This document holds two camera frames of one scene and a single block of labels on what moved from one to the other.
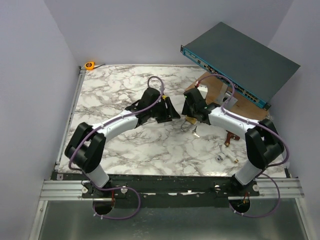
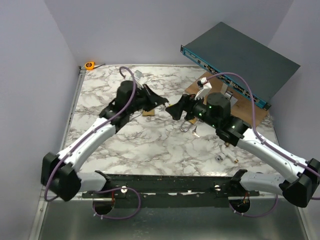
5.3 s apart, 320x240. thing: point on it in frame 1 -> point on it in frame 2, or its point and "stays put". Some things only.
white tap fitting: (221, 157) stays put
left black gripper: (169, 113) -> (154, 100)
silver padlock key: (194, 132) stays put
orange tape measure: (90, 65) stays put
